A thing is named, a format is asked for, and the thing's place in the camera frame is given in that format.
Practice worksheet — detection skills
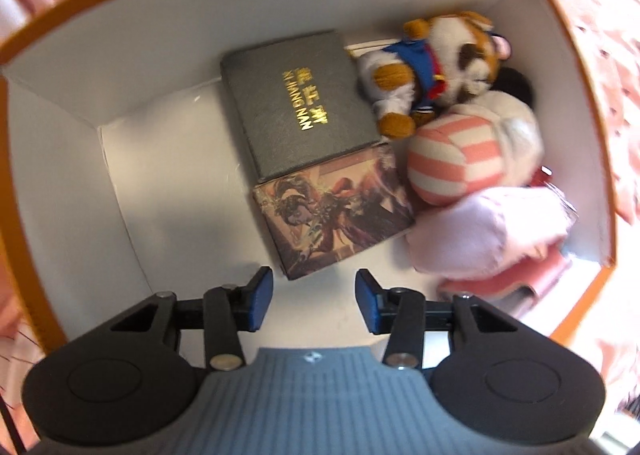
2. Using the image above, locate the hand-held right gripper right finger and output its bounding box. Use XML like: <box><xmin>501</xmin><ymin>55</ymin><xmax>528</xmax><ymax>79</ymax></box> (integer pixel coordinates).
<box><xmin>354</xmin><ymin>269</ymin><xmax>522</xmax><ymax>370</ymax></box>

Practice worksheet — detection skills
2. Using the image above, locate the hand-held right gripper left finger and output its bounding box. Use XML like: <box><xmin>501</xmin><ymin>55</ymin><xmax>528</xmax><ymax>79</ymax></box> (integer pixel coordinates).
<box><xmin>107</xmin><ymin>266</ymin><xmax>275</xmax><ymax>370</ymax></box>

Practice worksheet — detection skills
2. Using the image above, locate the illustrated card box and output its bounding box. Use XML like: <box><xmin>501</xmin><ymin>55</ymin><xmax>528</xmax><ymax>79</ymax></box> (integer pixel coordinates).
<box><xmin>252</xmin><ymin>142</ymin><xmax>417</xmax><ymax>281</ymax></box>

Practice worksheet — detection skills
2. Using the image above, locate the pink plush toy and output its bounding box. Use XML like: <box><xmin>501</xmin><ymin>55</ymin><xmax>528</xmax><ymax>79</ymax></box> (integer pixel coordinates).
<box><xmin>410</xmin><ymin>185</ymin><xmax>571</xmax><ymax>282</ymax></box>

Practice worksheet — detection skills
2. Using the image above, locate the pink leather wallet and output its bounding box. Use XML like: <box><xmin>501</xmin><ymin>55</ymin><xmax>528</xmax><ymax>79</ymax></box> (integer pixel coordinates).
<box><xmin>437</xmin><ymin>167</ymin><xmax>574</xmax><ymax>312</ymax></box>

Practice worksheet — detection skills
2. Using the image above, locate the black box gold print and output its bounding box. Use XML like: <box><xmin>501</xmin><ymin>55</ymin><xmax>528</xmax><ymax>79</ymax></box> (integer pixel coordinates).
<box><xmin>220</xmin><ymin>30</ymin><xmax>384</xmax><ymax>184</ymax></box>

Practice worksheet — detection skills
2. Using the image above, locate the white dog plush striped cup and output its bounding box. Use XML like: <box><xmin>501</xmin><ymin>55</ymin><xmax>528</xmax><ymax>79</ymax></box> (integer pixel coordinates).
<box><xmin>406</xmin><ymin>66</ymin><xmax>547</xmax><ymax>209</ymax></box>

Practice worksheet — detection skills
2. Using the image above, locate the orange cardboard box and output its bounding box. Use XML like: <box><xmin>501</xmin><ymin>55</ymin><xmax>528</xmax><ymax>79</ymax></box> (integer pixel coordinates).
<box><xmin>0</xmin><ymin>0</ymin><xmax>624</xmax><ymax>352</ymax></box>

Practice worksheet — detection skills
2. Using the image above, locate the red panda sailor plush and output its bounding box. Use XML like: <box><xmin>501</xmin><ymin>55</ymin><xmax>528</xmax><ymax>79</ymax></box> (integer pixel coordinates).
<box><xmin>356</xmin><ymin>10</ymin><xmax>513</xmax><ymax>140</ymax></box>

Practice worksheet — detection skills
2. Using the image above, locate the pink printed blanket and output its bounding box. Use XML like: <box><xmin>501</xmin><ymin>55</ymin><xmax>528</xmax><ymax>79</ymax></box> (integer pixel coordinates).
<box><xmin>0</xmin><ymin>0</ymin><xmax>640</xmax><ymax>455</ymax></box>

